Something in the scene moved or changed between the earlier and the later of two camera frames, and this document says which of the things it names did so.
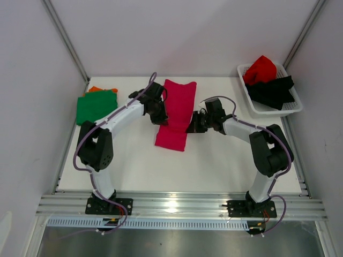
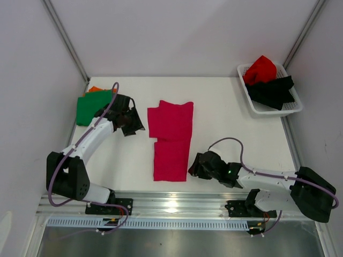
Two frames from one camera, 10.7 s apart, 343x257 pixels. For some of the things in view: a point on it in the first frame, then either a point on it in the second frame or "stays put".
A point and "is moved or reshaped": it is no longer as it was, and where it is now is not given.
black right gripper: x=195 y=123 to x=201 y=166
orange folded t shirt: x=115 y=90 stays put
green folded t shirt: x=95 y=104 stays put
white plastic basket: x=263 y=111 stays put
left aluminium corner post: x=67 y=40 stays put
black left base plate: x=101 y=206 stays put
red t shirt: x=262 y=69 stays put
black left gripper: x=162 y=119 to x=136 y=124
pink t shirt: x=180 y=101 is moved or reshaped
